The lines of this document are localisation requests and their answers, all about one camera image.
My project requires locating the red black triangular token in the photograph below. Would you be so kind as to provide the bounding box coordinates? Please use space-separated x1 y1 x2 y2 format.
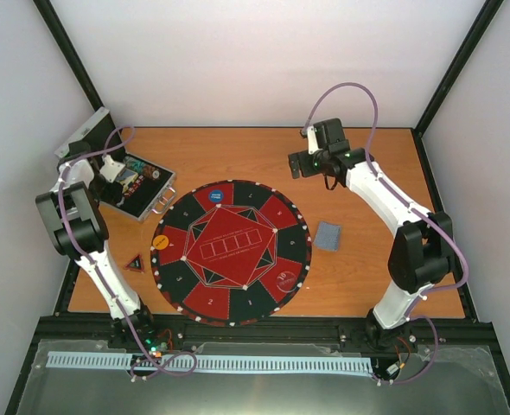
124 253 145 273

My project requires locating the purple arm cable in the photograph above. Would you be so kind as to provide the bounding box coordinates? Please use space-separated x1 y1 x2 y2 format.
58 124 198 382
303 81 470 386

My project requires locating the blue small blind button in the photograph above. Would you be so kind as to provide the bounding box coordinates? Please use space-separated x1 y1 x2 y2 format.
208 189 224 203

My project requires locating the poker chip row in case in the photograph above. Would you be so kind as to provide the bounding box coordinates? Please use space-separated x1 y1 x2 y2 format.
124 156 161 180

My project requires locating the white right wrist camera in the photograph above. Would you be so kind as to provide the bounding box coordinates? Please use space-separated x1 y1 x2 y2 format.
301 125 321 155

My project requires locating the light blue slotted cable duct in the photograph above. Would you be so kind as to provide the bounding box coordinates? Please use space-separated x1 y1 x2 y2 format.
45 351 373 376

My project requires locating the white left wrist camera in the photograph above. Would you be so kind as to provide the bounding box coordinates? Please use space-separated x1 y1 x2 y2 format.
99 154 125 183

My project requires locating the blue playing card deck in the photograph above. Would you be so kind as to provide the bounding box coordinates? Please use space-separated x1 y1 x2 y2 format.
315 221 341 252

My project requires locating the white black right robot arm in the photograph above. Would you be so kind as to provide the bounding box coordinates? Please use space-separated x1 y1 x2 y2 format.
288 149 455 348

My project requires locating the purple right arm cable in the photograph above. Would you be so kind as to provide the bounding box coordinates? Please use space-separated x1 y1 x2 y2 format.
303 81 470 386

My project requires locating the clear dealer button disc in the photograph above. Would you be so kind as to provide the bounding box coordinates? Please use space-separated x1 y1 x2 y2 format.
276 271 297 293

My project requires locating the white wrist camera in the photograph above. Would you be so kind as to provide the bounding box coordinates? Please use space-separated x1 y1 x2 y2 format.
99 154 125 183
301 125 321 155

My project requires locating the round red black poker mat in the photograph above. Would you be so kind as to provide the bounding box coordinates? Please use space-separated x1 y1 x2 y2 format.
150 180 312 327

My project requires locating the yellow big blind button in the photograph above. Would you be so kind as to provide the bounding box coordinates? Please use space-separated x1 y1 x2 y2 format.
151 234 169 251

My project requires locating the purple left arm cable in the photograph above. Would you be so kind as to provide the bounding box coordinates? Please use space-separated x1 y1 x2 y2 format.
58 124 198 382

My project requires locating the aluminium poker chip case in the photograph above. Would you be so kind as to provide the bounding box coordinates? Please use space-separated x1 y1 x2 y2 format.
54 106 176 221

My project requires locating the black frame rail front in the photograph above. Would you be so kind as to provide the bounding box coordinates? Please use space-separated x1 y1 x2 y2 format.
34 315 498 351

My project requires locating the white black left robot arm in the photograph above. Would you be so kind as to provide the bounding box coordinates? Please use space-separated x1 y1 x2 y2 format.
35 140 158 348

